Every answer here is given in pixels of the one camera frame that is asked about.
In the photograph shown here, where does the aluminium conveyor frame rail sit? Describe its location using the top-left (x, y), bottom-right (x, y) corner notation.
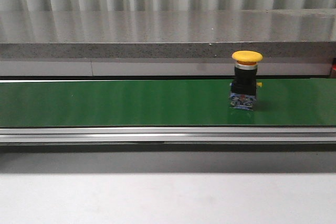
top-left (1, 126), bottom-right (335, 146)

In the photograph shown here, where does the grey speckled stone counter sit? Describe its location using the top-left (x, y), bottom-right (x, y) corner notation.
top-left (1, 9), bottom-right (335, 78)

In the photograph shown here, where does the yellow mushroom push button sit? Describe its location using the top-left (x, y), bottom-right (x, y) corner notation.
top-left (229, 50), bottom-right (263, 111)

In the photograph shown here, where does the red plastic tray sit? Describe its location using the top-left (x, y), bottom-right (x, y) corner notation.
top-left (329, 58), bottom-right (336, 79)

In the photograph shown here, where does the green conveyor belt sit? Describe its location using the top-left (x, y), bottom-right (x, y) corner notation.
top-left (1, 78), bottom-right (335, 127)

